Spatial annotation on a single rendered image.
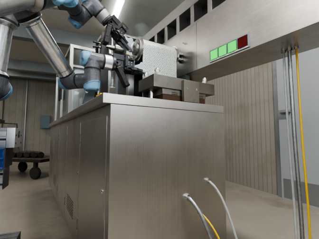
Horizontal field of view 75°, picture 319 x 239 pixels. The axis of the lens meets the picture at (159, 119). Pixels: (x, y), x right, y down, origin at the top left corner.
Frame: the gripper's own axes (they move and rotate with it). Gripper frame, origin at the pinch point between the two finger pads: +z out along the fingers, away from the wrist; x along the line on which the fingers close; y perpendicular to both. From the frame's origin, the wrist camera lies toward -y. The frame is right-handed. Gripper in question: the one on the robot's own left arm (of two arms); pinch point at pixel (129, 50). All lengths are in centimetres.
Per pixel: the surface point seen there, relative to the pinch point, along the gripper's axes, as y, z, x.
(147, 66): -3.2, 12.4, -8.0
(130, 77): -11.9, 10.8, 0.1
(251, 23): 24, 27, -54
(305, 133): 95, 190, -4
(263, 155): 82, 220, 54
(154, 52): 6.9, 10.2, -8.1
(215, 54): 18.3, 31.5, -32.9
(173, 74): 7.2, 28.1, -8.1
